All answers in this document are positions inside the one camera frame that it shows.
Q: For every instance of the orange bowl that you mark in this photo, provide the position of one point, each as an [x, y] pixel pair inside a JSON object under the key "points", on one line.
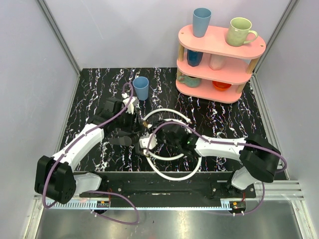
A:
{"points": [[221, 86]]}

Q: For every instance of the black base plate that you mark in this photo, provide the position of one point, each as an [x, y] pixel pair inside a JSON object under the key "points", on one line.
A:
{"points": [[206, 184]]}

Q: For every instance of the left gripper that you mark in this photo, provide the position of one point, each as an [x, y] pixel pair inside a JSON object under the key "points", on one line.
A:
{"points": [[132, 118]]}

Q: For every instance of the black spray gun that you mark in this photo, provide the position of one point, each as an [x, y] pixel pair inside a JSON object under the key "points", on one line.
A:
{"points": [[129, 134]]}

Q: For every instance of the pink faceted cup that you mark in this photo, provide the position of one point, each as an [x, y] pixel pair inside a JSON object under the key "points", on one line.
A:
{"points": [[216, 62]]}

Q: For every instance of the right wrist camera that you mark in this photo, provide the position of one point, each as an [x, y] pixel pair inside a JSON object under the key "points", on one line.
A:
{"points": [[148, 141]]}

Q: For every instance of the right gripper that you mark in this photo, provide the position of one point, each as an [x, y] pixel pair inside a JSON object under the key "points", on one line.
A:
{"points": [[158, 132]]}

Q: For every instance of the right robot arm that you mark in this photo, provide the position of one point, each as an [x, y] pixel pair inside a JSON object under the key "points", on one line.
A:
{"points": [[259, 158]]}

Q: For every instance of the green mug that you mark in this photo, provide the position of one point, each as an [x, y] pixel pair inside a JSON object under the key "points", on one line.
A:
{"points": [[240, 32]]}

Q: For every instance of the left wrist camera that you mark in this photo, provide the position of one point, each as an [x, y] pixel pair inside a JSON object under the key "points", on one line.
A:
{"points": [[130, 105]]}

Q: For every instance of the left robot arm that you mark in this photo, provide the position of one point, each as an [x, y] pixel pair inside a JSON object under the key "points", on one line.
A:
{"points": [[55, 175]]}

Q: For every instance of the pink three-tier shelf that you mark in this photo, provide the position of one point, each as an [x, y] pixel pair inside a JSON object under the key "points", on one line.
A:
{"points": [[210, 69]]}

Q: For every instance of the dark blue cup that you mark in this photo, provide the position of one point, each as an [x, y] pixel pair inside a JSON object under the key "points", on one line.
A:
{"points": [[194, 58]]}

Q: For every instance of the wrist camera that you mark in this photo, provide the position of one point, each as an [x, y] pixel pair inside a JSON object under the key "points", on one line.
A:
{"points": [[148, 141], [130, 105]]}

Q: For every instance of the blue cup on mat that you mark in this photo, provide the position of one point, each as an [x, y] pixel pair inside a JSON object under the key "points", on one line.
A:
{"points": [[141, 86]]}

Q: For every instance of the teal ceramic mug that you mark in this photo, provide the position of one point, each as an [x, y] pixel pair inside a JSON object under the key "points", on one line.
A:
{"points": [[189, 81]]}

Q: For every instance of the blue cup on shelf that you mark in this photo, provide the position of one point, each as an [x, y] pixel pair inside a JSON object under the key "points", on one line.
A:
{"points": [[200, 22]]}

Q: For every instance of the black marble mat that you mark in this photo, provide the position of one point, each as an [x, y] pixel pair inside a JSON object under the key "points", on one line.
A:
{"points": [[213, 119]]}

